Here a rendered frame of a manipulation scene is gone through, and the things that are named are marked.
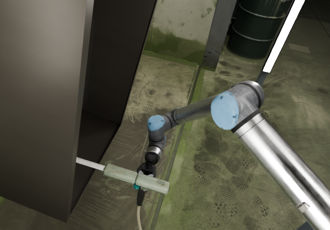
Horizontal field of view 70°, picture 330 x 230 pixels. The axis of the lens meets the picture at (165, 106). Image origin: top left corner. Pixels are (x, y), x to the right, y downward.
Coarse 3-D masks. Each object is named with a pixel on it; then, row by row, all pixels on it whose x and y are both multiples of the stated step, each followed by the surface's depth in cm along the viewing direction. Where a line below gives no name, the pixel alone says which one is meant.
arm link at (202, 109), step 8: (256, 88) 81; (264, 96) 84; (192, 104) 117; (200, 104) 110; (208, 104) 105; (168, 112) 135; (176, 112) 128; (184, 112) 121; (192, 112) 115; (200, 112) 111; (208, 112) 107; (176, 120) 129; (184, 120) 124; (192, 120) 122
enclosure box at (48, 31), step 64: (0, 0) 39; (64, 0) 36; (128, 0) 95; (0, 64) 48; (64, 64) 44; (128, 64) 114; (0, 128) 64; (64, 128) 57; (0, 192) 95; (64, 192) 80
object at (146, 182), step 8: (80, 160) 110; (96, 168) 109; (104, 168) 109; (112, 168) 108; (120, 168) 109; (112, 176) 108; (120, 176) 107; (128, 176) 106; (136, 176) 108; (144, 176) 108; (136, 184) 108; (144, 184) 106; (152, 184) 105; (160, 184) 106; (168, 184) 107; (144, 192) 111; (160, 192) 107
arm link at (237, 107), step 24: (216, 96) 80; (240, 96) 77; (216, 120) 81; (240, 120) 75; (264, 120) 75; (264, 144) 72; (288, 144) 73; (264, 168) 74; (288, 168) 69; (288, 192) 70; (312, 192) 66; (312, 216) 67
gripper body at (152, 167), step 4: (156, 156) 125; (156, 160) 125; (144, 164) 119; (148, 164) 119; (152, 164) 120; (144, 168) 117; (148, 168) 117; (152, 168) 118; (144, 172) 117; (148, 172) 116
